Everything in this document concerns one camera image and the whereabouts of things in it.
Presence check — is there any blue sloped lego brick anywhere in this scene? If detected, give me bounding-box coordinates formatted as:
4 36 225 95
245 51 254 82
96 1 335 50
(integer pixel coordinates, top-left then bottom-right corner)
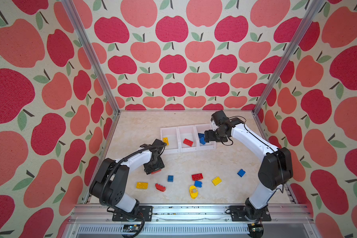
237 169 246 177

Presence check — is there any aluminium corner post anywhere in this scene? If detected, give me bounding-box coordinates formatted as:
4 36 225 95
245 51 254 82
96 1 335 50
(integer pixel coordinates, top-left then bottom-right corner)
60 0 121 115
252 0 326 115

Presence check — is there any yellow oval lego piece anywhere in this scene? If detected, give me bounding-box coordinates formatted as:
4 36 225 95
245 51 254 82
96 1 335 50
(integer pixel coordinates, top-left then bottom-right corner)
189 185 198 199

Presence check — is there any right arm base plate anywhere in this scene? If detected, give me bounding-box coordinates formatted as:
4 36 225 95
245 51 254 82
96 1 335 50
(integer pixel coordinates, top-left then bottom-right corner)
226 205 272 222

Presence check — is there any blue lego brick under red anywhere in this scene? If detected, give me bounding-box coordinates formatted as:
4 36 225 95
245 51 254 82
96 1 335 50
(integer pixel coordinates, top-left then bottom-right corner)
194 180 202 188

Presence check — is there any left aluminium corner post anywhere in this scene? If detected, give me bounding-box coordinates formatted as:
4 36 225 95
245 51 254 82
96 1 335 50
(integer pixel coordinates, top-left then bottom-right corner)
60 0 121 115

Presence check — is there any right aluminium corner post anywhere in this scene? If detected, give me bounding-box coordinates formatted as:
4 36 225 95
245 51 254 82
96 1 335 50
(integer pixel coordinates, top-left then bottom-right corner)
252 0 326 115

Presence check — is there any small yellow lego brick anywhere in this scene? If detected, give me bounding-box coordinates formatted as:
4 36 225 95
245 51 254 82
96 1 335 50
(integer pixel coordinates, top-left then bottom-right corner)
163 137 169 146

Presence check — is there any white three-compartment plastic bin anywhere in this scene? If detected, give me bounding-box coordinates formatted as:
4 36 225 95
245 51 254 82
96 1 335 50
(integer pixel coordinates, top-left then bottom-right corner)
160 124 216 154

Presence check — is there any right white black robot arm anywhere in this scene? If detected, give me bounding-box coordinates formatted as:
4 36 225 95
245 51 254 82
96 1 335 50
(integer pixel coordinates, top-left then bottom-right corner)
204 110 294 221

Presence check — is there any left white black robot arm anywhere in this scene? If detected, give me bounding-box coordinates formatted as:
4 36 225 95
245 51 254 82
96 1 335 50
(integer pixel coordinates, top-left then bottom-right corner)
89 139 167 216

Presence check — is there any aluminium front rail frame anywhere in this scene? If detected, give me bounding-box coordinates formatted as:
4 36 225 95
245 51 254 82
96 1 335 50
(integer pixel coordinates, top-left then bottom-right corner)
61 204 321 238

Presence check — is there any yellow flat lego brick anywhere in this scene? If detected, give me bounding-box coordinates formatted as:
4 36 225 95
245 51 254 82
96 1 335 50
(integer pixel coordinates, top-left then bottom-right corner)
136 182 148 189

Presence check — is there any red curved lego brick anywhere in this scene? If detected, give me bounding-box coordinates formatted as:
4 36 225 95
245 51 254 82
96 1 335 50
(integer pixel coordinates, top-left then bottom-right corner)
155 183 166 192

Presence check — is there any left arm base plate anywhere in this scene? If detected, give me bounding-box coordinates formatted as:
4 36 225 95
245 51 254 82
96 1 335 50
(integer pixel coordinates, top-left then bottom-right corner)
112 206 153 222

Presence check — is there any yellow square lego brick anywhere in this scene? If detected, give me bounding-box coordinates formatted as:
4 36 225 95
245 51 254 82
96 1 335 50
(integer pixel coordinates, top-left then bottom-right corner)
212 177 222 186

